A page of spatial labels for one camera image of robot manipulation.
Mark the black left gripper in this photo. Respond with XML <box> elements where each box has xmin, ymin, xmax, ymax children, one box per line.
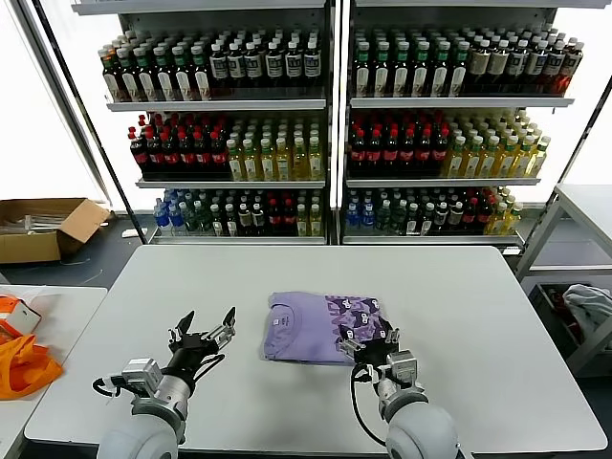
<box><xmin>166</xmin><ymin>306</ymin><xmax>237</xmax><ymax>359</ymax></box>

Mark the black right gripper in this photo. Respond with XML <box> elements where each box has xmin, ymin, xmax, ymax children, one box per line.
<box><xmin>337</xmin><ymin>326</ymin><xmax>403</xmax><ymax>368</ymax></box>

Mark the purple printed t-shirt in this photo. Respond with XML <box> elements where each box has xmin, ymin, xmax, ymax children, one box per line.
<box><xmin>260</xmin><ymin>291</ymin><xmax>386</xmax><ymax>367</ymax></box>

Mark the cola bottle red cap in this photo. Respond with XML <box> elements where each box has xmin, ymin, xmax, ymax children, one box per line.
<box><xmin>162</xmin><ymin>131</ymin><xmax>181</xmax><ymax>176</ymax></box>
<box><xmin>366</xmin><ymin>128</ymin><xmax>384</xmax><ymax>174</ymax></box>
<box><xmin>382</xmin><ymin>128</ymin><xmax>401</xmax><ymax>174</ymax></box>
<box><xmin>431</xmin><ymin>127</ymin><xmax>450</xmax><ymax>174</ymax></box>
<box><xmin>128</xmin><ymin>129</ymin><xmax>150</xmax><ymax>176</ymax></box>
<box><xmin>415</xmin><ymin>127</ymin><xmax>433</xmax><ymax>174</ymax></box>
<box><xmin>210</xmin><ymin>131</ymin><xmax>230</xmax><ymax>176</ymax></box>
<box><xmin>194</xmin><ymin>131</ymin><xmax>212</xmax><ymax>176</ymax></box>
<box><xmin>178</xmin><ymin>131</ymin><xmax>196</xmax><ymax>176</ymax></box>
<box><xmin>463</xmin><ymin>196</ymin><xmax>480</xmax><ymax>234</ymax></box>
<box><xmin>266</xmin><ymin>198</ymin><xmax>282</xmax><ymax>237</ymax></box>
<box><xmin>145</xmin><ymin>131</ymin><xmax>164</xmax><ymax>176</ymax></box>
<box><xmin>477</xmin><ymin>195</ymin><xmax>493</xmax><ymax>234</ymax></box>
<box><xmin>399</xmin><ymin>128</ymin><xmax>417</xmax><ymax>174</ymax></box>
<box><xmin>281</xmin><ymin>198</ymin><xmax>296</xmax><ymax>237</ymax></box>
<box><xmin>350</xmin><ymin>128</ymin><xmax>368</xmax><ymax>174</ymax></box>

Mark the orange white small carton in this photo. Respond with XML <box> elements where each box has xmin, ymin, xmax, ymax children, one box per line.
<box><xmin>0</xmin><ymin>294</ymin><xmax>44</xmax><ymax>336</ymax></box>

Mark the orange cloth bag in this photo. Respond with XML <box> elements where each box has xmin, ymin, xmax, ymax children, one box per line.
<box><xmin>0</xmin><ymin>332</ymin><xmax>66</xmax><ymax>401</ymax></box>

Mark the brown cardboard box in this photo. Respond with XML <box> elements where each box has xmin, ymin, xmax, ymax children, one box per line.
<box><xmin>0</xmin><ymin>197</ymin><xmax>114</xmax><ymax>265</ymax></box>

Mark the red crumpled cloth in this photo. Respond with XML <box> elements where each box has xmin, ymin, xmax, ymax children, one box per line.
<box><xmin>549</xmin><ymin>285</ymin><xmax>585</xmax><ymax>346</ymax></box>

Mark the clear plastic tube bundle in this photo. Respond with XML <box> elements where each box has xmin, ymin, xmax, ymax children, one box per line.
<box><xmin>0</xmin><ymin>214</ymin><xmax>68</xmax><ymax>236</ymax></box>

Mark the grey metal shelf unit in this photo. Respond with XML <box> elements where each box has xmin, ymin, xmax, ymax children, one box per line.
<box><xmin>337</xmin><ymin>0</ymin><xmax>578</xmax><ymax>248</ymax></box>
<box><xmin>71</xmin><ymin>0</ymin><xmax>336</xmax><ymax>246</ymax></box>

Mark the white grey crumpled cloth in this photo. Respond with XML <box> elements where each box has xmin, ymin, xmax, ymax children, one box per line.
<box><xmin>562</xmin><ymin>284</ymin><xmax>612</xmax><ymax>339</ymax></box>

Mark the black diagonal pole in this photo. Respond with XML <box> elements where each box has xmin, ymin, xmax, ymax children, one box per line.
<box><xmin>554</xmin><ymin>76</ymin><xmax>612</xmax><ymax>187</ymax></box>
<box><xmin>32</xmin><ymin>0</ymin><xmax>149</xmax><ymax>246</ymax></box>

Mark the dark tea bottle green label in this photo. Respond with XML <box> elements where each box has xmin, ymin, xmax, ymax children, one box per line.
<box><xmin>152</xmin><ymin>45</ymin><xmax>176</xmax><ymax>102</ymax></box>
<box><xmin>411</xmin><ymin>41</ymin><xmax>432</xmax><ymax>98</ymax></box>
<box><xmin>392</xmin><ymin>41</ymin><xmax>412</xmax><ymax>98</ymax></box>
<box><xmin>133</xmin><ymin>46</ymin><xmax>157</xmax><ymax>103</ymax></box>
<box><xmin>450</xmin><ymin>41</ymin><xmax>471</xmax><ymax>98</ymax></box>
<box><xmin>117</xmin><ymin>46</ymin><xmax>139</xmax><ymax>103</ymax></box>
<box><xmin>372</xmin><ymin>41</ymin><xmax>392</xmax><ymax>98</ymax></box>
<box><xmin>190</xmin><ymin>43</ymin><xmax>213</xmax><ymax>101</ymax></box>
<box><xmin>431</xmin><ymin>41</ymin><xmax>452</xmax><ymax>98</ymax></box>
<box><xmin>171</xmin><ymin>44</ymin><xmax>194</xmax><ymax>102</ymax></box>
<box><xmin>354</xmin><ymin>41</ymin><xmax>373</xmax><ymax>98</ymax></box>

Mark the dark drink bottle white label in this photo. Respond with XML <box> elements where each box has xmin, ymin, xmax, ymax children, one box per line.
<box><xmin>228</xmin><ymin>41</ymin><xmax>247</xmax><ymax>90</ymax></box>
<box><xmin>265</xmin><ymin>40</ymin><xmax>285</xmax><ymax>90</ymax></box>
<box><xmin>209</xmin><ymin>41</ymin><xmax>230</xmax><ymax>90</ymax></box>
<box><xmin>303</xmin><ymin>39</ymin><xmax>322</xmax><ymax>90</ymax></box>
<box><xmin>285</xmin><ymin>40</ymin><xmax>304</xmax><ymax>90</ymax></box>
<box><xmin>244</xmin><ymin>40</ymin><xmax>264</xmax><ymax>90</ymax></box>

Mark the amber tea bottle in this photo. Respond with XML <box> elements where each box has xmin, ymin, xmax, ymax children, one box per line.
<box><xmin>101</xmin><ymin>46</ymin><xmax>121</xmax><ymax>103</ymax></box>

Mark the dark bottle beige label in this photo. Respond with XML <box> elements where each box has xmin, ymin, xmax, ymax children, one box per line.
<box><xmin>468</xmin><ymin>39</ymin><xmax>492</xmax><ymax>95</ymax></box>
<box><xmin>488</xmin><ymin>39</ymin><xmax>511</xmax><ymax>95</ymax></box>

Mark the dark bottle blue label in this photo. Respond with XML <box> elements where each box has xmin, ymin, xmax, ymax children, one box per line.
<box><xmin>544</xmin><ymin>40</ymin><xmax>567</xmax><ymax>95</ymax></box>
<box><xmin>508</xmin><ymin>39</ymin><xmax>530</xmax><ymax>95</ymax></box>
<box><xmin>527</xmin><ymin>40</ymin><xmax>549</xmax><ymax>95</ymax></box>

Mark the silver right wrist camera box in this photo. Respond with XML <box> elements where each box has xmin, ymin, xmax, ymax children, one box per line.
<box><xmin>386</xmin><ymin>349</ymin><xmax>425</xmax><ymax>389</ymax></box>

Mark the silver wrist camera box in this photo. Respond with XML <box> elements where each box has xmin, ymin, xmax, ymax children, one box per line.
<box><xmin>386</xmin><ymin>349</ymin><xmax>425</xmax><ymax>389</ymax></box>
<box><xmin>120</xmin><ymin>357</ymin><xmax>163</xmax><ymax>396</ymax></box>

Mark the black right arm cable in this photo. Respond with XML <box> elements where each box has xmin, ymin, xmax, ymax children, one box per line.
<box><xmin>349</xmin><ymin>363</ymin><xmax>386</xmax><ymax>444</ymax></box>

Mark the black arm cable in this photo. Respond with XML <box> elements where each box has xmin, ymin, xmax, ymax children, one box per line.
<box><xmin>91</xmin><ymin>352</ymin><xmax>227</xmax><ymax>399</ymax></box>
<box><xmin>349</xmin><ymin>363</ymin><xmax>386</xmax><ymax>444</ymax></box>

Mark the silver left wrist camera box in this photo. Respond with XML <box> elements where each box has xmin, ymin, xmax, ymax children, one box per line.
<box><xmin>120</xmin><ymin>357</ymin><xmax>163</xmax><ymax>396</ymax></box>

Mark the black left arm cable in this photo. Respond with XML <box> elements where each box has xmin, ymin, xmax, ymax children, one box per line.
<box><xmin>91</xmin><ymin>352</ymin><xmax>227</xmax><ymax>399</ymax></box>

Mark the grey window frame pillar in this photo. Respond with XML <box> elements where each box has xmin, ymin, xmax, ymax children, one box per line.
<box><xmin>16</xmin><ymin>0</ymin><xmax>115</xmax><ymax>210</ymax></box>

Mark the grey metal frame table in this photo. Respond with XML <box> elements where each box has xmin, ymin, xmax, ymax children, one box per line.
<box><xmin>514</xmin><ymin>184</ymin><xmax>612</xmax><ymax>377</ymax></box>

